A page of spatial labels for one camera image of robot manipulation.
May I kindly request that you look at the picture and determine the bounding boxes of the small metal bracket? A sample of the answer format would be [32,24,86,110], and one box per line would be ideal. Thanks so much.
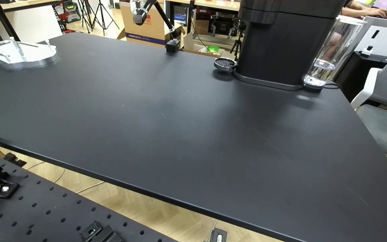
[210,228,227,242]

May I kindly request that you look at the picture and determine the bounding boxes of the black perforated breadboard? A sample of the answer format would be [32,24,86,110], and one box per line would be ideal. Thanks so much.
[0,158,175,242]

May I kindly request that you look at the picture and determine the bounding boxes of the person forearm in background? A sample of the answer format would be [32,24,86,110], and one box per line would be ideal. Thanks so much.
[341,0,387,19]

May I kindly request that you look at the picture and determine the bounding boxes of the black tripod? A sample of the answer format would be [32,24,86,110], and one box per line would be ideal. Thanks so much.
[81,0,117,33]

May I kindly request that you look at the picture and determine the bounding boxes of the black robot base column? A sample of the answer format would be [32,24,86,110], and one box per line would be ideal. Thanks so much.
[235,0,347,88]

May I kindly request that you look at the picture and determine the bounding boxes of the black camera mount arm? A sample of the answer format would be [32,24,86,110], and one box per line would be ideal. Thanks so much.
[130,0,182,54]

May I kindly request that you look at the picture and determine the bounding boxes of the black round puck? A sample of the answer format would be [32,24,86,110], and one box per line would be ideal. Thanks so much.
[214,56,237,72]

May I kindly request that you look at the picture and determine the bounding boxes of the black bracket on breadboard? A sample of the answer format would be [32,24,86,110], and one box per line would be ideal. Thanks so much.
[81,220,125,242]

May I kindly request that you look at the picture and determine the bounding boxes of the cardboard box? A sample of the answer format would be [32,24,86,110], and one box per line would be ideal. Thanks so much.
[120,0,183,45]

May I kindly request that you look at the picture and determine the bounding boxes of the clear plastic cylinder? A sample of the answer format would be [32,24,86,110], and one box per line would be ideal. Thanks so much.
[304,15,366,87]

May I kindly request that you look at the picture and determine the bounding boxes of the wooden side table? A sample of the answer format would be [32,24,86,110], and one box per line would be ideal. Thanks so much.
[0,0,62,40]

